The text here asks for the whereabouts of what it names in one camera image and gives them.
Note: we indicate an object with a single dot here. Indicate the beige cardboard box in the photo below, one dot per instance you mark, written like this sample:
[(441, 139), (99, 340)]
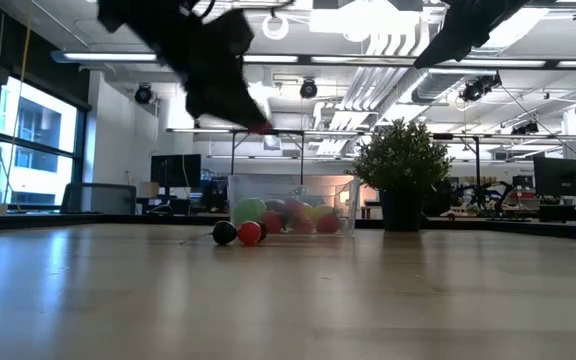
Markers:
[(149, 190)]

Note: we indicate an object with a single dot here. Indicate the potted green plant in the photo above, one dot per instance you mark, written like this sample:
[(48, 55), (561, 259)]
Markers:
[(400, 160)]

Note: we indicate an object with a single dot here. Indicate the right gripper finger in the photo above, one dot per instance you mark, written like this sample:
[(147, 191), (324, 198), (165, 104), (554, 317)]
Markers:
[(453, 20), (483, 25)]

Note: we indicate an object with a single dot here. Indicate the black metal stand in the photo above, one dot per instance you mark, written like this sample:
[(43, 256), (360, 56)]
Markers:
[(477, 160), (232, 155)]

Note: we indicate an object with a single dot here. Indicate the black ceiling spotlight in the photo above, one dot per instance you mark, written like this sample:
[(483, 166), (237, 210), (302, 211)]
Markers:
[(144, 94), (308, 89)]

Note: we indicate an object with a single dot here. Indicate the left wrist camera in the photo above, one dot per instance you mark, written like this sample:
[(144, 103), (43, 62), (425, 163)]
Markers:
[(233, 32)]

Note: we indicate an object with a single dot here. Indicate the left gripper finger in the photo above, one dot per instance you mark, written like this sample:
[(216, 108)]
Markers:
[(228, 107)]

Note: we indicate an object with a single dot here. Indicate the black ceiling camera cluster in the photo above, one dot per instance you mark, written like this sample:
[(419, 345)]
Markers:
[(478, 89)]

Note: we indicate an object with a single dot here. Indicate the large office window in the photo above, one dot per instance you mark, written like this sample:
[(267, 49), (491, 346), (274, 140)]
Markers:
[(38, 120)]

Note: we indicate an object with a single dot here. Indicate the clear plastic tupperware container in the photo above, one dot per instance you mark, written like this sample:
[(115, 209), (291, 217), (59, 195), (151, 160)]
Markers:
[(238, 187)]

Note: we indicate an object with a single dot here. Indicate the green lime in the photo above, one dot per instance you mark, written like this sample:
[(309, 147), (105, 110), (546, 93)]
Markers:
[(248, 210)]

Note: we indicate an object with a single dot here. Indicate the red cherry tomato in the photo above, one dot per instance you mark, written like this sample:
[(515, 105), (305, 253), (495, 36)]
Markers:
[(249, 233)]

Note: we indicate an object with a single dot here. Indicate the dark office chair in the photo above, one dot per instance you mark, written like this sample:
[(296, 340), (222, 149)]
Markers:
[(99, 195)]

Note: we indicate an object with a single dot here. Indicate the black computer monitor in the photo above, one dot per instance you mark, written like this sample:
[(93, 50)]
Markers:
[(563, 177), (175, 170)]

